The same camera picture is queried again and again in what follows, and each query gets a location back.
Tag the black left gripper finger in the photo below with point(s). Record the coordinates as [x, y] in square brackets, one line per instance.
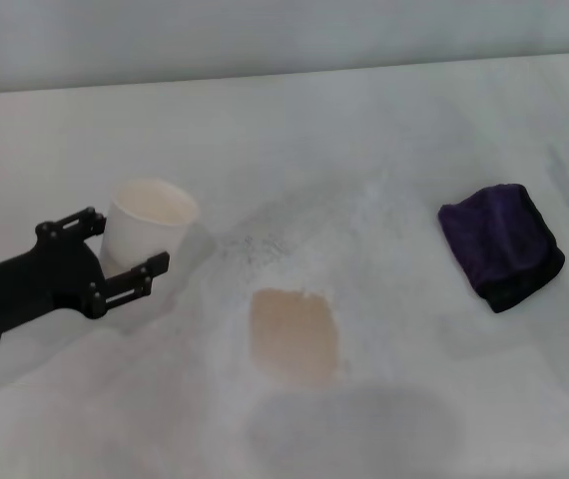
[132, 282]
[77, 222]

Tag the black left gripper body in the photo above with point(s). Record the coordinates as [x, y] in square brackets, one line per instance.
[30, 277]

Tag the white paper cup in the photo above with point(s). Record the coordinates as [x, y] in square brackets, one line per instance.
[142, 224]

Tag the purple rag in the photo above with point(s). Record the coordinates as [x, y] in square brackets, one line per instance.
[501, 244]

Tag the brown water stain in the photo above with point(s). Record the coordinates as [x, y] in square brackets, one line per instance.
[294, 334]

